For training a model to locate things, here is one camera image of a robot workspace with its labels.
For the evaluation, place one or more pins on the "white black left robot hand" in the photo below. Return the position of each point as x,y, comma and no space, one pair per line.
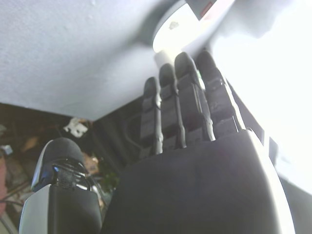
190,190

